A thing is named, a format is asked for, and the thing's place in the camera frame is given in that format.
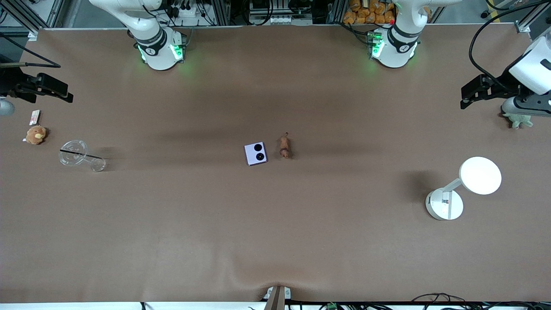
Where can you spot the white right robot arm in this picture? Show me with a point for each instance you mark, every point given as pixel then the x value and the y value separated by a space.
pixel 157 47

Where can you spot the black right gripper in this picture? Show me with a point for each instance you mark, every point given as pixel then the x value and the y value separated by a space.
pixel 10 82

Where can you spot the thin black stick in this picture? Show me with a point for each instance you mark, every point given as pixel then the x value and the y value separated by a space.
pixel 82 154

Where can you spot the clear wine glass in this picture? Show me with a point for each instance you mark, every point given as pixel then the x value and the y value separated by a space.
pixel 74 153

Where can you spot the brown plush animal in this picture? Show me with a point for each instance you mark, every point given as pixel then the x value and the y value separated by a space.
pixel 36 134

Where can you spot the small white socket strip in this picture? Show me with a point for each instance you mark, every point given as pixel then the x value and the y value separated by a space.
pixel 280 20

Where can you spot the white round desk lamp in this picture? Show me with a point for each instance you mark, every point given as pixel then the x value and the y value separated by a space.
pixel 480 175

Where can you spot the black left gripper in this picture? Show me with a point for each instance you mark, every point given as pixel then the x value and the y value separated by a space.
pixel 503 87

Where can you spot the brown lion figurine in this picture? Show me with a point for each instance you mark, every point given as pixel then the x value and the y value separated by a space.
pixel 284 147

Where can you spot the small white red card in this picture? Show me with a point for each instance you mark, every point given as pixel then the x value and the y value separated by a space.
pixel 34 116

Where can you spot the pile of orange packets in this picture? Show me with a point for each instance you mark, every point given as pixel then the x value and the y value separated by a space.
pixel 370 12

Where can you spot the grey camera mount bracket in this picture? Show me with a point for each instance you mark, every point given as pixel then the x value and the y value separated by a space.
pixel 277 297

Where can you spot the green plush turtle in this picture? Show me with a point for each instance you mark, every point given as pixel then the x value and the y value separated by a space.
pixel 519 120

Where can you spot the lilac flip phone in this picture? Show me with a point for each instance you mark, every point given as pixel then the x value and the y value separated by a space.
pixel 256 154

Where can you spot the white power strip with plugs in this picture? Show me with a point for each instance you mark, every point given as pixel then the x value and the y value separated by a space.
pixel 184 11

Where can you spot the aluminium frame post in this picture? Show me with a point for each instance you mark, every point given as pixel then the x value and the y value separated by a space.
pixel 23 19
pixel 531 17

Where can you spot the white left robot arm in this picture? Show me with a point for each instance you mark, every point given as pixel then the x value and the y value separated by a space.
pixel 394 49

